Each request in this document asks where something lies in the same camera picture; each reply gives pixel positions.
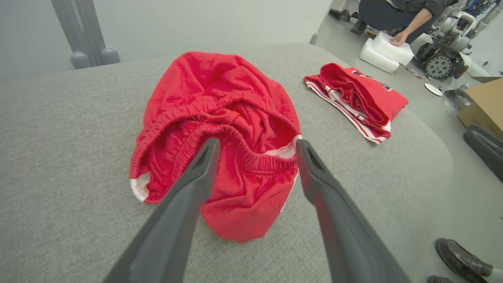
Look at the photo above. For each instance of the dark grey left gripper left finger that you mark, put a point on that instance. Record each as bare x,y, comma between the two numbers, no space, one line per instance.
173,228

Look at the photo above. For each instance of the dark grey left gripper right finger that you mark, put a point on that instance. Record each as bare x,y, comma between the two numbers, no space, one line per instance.
346,236

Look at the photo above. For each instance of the red shorts with white trim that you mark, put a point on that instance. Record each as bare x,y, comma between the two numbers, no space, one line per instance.
220,102

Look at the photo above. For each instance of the red white numbered jersey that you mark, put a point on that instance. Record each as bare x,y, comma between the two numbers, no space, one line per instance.
365,98

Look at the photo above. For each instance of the bare person forearm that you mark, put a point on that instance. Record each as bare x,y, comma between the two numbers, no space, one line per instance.
418,21

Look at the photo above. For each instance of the bare person hand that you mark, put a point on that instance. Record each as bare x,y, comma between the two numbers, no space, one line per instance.
399,39

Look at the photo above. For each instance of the black shoe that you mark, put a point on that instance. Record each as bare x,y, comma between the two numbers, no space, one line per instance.
459,257
438,280

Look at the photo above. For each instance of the white round disc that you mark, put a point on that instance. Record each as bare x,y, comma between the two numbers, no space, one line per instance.
433,89

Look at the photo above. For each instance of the grey metal tray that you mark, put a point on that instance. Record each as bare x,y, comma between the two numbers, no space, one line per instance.
458,99

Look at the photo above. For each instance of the white foam block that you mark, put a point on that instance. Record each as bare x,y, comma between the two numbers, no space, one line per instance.
395,53
377,61

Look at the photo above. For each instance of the brown cardboard box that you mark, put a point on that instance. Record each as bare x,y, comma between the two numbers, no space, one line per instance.
485,104

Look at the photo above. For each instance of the white grey background robot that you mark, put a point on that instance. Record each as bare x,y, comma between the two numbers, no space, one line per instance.
444,59

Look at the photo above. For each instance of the dark shoe of seated person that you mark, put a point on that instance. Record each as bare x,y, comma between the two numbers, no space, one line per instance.
358,26
340,15

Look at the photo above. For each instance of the seated person dark clothes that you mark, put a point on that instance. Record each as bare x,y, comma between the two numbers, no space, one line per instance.
389,13

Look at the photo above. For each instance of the grey partition post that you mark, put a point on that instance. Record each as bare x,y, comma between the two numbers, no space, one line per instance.
84,35

